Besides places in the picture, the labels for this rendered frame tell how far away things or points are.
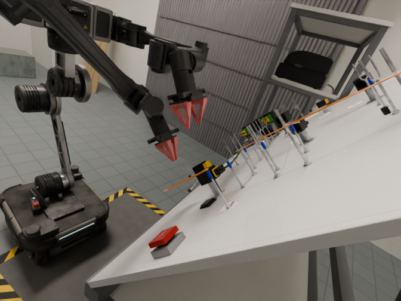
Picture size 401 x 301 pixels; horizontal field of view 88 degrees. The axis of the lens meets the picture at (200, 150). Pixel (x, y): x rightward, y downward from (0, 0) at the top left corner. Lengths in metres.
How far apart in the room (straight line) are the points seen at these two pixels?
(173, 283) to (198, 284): 0.08
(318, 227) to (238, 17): 3.37
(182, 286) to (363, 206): 0.63
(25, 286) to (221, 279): 1.24
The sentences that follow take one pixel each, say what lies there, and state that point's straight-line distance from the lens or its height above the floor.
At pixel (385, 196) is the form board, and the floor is 1.39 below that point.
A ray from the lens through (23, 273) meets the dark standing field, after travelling 1.82.
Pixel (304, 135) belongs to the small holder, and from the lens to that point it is 0.75.
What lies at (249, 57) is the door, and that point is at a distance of 3.32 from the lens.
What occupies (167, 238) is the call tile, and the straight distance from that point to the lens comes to 0.46.
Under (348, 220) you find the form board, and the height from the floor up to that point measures 1.36.
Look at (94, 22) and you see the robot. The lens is 1.28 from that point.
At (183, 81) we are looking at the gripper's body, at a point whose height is 1.39.
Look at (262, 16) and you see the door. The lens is 3.38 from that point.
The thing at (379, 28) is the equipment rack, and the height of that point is 1.82.
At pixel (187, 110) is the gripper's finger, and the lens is 0.57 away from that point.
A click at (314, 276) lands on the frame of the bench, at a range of 1.10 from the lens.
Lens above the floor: 1.48
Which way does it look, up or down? 25 degrees down
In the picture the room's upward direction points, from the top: 18 degrees clockwise
